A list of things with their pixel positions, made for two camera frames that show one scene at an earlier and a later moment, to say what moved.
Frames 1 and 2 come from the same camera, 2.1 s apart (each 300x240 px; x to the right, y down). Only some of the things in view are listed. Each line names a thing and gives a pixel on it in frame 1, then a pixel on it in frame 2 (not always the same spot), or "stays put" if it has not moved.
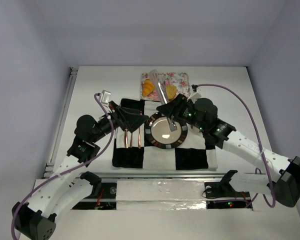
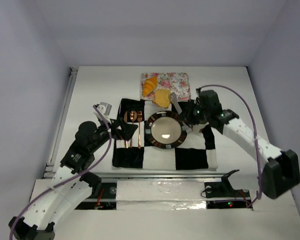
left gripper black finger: (132, 123) to (128, 130)
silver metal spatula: (154, 75) to (174, 99)
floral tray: (180, 80) stays put
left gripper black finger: (132, 114) to (123, 123)
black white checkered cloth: (132, 149) stays put
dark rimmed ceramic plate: (158, 134) stays put
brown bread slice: (171, 92) to (162, 97)
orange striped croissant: (148, 87) stays put
